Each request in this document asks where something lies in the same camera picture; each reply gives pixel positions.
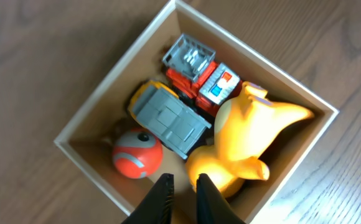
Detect red ball toy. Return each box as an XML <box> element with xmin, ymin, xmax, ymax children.
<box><xmin>112</xmin><ymin>128</ymin><xmax>163</xmax><ymax>179</ymax></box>

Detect white cardboard box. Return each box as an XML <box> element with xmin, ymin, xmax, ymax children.
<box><xmin>55</xmin><ymin>1</ymin><xmax>338</xmax><ymax>222</ymax></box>

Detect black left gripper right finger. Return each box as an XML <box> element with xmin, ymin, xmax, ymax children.
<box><xmin>197</xmin><ymin>173</ymin><xmax>245</xmax><ymax>224</ymax></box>

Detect orange rubber animal toy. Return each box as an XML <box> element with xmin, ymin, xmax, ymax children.
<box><xmin>185</xmin><ymin>82</ymin><xmax>314</xmax><ymax>198</ymax></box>

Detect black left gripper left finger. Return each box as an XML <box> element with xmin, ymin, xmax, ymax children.
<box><xmin>121</xmin><ymin>173</ymin><xmax>174</xmax><ymax>224</ymax></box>

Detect grey yellow dump truck toy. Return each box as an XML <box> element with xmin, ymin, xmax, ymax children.
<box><xmin>128</xmin><ymin>80</ymin><xmax>212</xmax><ymax>159</ymax></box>

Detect red fire truck toy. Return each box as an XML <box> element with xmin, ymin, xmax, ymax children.
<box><xmin>162</xmin><ymin>34</ymin><xmax>242</xmax><ymax>116</ymax></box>

